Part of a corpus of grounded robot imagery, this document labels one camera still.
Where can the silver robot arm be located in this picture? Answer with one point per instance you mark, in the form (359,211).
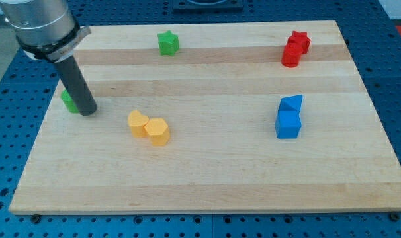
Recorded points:
(45,29)

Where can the green star block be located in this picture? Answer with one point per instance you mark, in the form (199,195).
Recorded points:
(168,43)

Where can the red star block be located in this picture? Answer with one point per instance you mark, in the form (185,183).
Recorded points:
(300,38)

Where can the yellow hexagon block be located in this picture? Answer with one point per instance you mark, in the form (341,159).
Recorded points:
(158,131)

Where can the wooden board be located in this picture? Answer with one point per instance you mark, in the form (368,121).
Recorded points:
(220,95)

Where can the yellow heart block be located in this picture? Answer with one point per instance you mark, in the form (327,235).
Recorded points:
(136,123)

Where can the blue cube block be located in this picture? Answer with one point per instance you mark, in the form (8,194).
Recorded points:
(288,124)

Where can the blue triangle block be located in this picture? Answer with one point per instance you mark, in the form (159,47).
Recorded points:
(291,103)

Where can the red cylinder block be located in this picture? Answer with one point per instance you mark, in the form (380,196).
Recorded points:
(291,55)

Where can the green cylinder block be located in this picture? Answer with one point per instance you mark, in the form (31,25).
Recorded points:
(68,102)

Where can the dark grey pointer rod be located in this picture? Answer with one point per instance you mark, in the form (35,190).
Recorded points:
(75,84)

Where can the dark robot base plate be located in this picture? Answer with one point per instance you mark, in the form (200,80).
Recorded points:
(182,6)

